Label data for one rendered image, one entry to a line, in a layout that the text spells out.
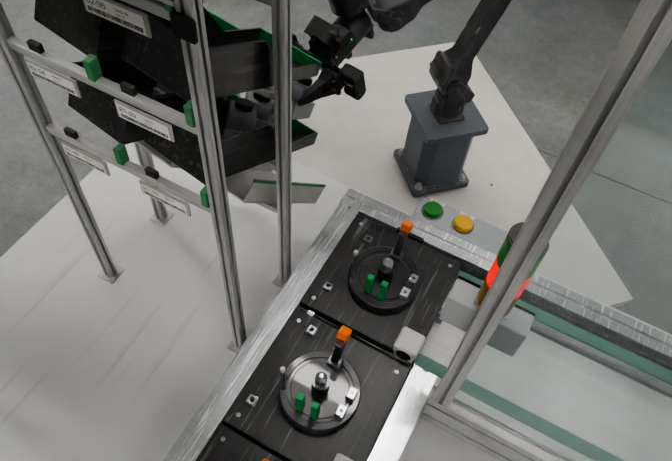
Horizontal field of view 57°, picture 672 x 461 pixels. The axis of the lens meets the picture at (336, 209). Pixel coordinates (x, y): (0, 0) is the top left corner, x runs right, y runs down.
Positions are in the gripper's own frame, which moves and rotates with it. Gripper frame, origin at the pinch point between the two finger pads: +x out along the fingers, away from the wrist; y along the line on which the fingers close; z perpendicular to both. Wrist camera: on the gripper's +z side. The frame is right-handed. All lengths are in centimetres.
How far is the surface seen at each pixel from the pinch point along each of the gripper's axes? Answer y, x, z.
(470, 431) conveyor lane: 53, 26, -33
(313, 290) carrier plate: 15.9, 23.3, -27.1
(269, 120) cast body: -1.0, 7.8, -2.1
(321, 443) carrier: 35, 44, -22
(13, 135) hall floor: -165, 31, -122
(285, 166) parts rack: 7.7, 13.6, -0.9
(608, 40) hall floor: 6, -203, -192
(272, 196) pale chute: 4.1, 16.3, -11.5
